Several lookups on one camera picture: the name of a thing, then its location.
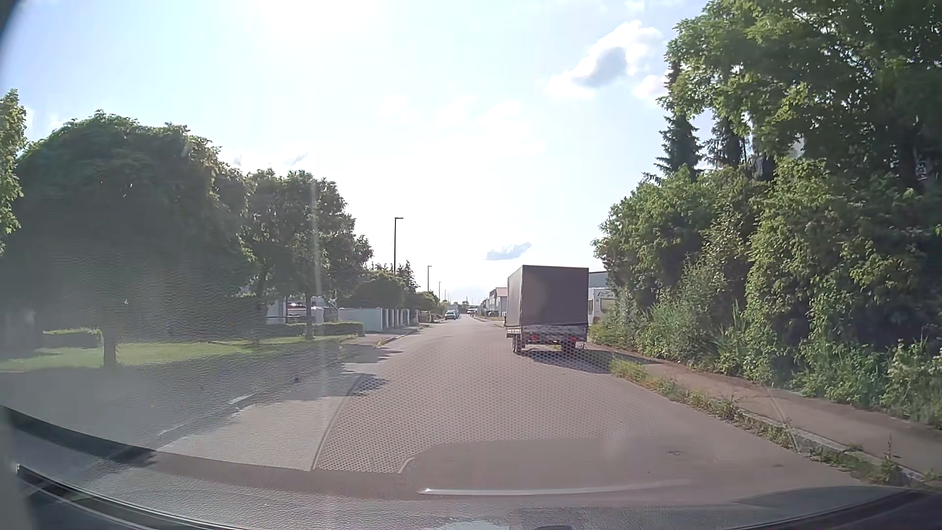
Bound row of trees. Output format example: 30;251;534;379
343;261;447;313

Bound grey box trailer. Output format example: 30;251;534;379
505;265;590;356

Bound grey asphalt road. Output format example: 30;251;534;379
0;315;869;509

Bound white camper van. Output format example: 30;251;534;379
587;286;618;326

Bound tall leafy tree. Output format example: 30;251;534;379
243;169;373;341

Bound road markings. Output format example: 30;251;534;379
156;392;256;437

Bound car's own bonnet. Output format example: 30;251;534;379
0;406;942;530

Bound weedy kerb strip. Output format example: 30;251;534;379
608;358;928;487

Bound grass verge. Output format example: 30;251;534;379
0;336;362;372

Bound dense bushes and trees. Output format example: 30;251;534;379
589;0;942;429

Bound large round tree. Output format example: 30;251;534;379
0;112;255;369

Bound paved pavement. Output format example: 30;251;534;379
589;343;942;479

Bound white wall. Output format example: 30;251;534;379
337;307;420;333

